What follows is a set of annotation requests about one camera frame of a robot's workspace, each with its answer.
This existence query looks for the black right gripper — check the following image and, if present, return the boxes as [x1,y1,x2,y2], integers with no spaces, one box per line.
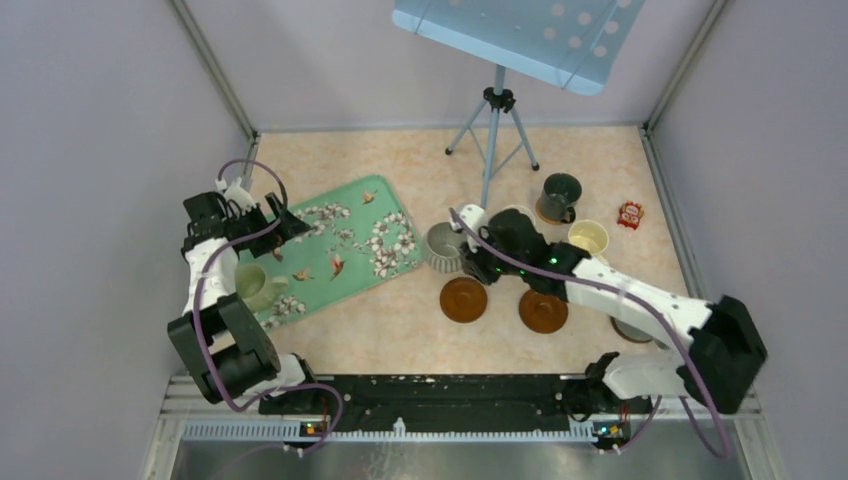
[458,227,526,287]

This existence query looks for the light tan wooden coaster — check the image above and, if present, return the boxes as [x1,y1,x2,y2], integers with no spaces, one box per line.
[535,201,576,225]

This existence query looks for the dark grey cup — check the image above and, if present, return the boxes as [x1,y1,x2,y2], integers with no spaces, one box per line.
[537,173,583,209]

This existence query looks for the metallic grey cup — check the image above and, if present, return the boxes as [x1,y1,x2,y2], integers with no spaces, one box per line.
[423,222,465,274]

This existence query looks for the cream cup with yellow inside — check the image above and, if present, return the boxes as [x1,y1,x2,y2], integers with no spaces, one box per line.
[567,219,610,256]

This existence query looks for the green floral serving tray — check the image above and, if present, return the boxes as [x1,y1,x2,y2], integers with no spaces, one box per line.
[241,174,422,331]

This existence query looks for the pale green cup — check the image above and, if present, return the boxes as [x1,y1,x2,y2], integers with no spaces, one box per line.
[235,264,289,313]

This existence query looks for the dark brown wooden coaster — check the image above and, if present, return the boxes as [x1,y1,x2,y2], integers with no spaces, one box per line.
[439,277,488,324]

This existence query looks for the white and black cup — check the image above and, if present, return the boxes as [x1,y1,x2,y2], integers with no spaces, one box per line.
[504,204,536,227]

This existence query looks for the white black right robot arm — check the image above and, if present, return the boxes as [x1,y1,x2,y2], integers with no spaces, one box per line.
[449,204,768,415]

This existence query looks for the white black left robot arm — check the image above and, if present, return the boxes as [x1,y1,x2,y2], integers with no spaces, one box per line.
[167,192,310,404]

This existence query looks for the small red toy packet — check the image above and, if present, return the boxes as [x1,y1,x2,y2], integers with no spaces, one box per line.
[616,201,645,230]

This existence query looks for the blue music stand with tripod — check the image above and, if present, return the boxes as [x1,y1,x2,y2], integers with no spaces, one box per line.
[392,0,644,202]

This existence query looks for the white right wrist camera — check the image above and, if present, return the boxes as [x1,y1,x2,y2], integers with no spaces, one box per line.
[449,204,488,235]

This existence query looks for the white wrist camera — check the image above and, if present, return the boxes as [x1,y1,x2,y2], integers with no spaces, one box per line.
[449,204,488,235]
[215,176,258,212]

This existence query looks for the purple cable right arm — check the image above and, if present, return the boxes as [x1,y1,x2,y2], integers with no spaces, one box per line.
[449,207,735,460]

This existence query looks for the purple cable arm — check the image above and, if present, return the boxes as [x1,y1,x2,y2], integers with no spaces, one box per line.
[449,207,735,460]
[190,158,344,458]

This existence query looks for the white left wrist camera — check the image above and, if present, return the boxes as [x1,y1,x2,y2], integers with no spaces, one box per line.
[215,176,258,212]

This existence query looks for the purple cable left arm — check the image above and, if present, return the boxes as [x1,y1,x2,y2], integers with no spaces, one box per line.
[190,158,344,458]

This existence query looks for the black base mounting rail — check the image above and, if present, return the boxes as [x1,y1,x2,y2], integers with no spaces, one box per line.
[258,374,651,433]

